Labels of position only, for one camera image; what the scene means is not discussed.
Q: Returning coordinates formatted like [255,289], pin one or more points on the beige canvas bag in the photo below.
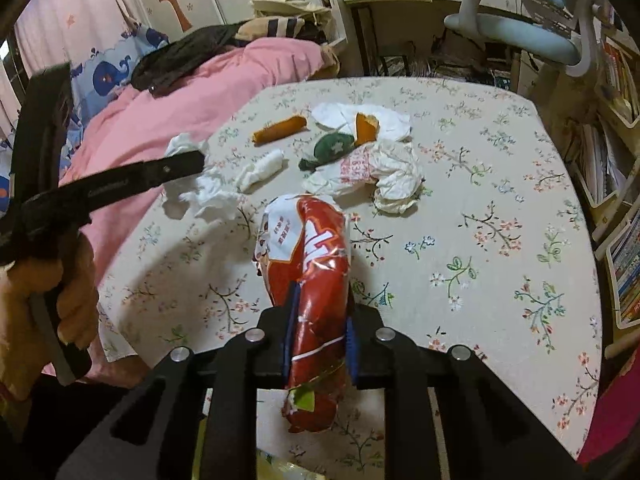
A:
[280,2]

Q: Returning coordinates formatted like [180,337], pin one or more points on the pile of newspapers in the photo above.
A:
[435,65]

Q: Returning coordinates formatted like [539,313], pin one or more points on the row of colourful books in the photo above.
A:
[627,270]

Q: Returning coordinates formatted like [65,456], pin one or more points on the row of red spined books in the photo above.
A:
[617,70]

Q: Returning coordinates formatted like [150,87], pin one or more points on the large orange peel piece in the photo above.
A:
[365,130]

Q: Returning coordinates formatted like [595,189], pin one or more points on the small orange peel piece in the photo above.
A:
[280,130]

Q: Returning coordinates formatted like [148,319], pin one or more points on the pink star curtain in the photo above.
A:
[75,15]

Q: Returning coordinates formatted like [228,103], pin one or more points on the blue whale print cloth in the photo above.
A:
[107,75]

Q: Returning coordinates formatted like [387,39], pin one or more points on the beige striped cushion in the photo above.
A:
[280,27]

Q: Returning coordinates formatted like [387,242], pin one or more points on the blue grey office chair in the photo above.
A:
[525,40]

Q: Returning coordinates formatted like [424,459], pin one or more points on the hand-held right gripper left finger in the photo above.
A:
[291,350]

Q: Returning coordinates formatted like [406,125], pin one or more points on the large white tissue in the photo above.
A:
[215,195]

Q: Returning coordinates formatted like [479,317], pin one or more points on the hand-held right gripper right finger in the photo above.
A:
[351,360]

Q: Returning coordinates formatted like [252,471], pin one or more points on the small white tissue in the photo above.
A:
[260,170]

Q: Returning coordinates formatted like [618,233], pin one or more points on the red snack bag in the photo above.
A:
[315,260]

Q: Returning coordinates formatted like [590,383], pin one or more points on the white paper wrapper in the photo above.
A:
[395,180]

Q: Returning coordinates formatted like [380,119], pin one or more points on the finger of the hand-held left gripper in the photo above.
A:
[150,172]

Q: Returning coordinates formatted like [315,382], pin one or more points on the person's left hand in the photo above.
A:
[15,320]

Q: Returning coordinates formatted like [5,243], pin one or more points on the pink blanket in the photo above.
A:
[165,110]

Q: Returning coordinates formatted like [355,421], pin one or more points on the pile of loose papers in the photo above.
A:
[600,160]

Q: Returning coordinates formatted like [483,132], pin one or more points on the white tube shelf rack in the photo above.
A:
[612,105]
[620,347]

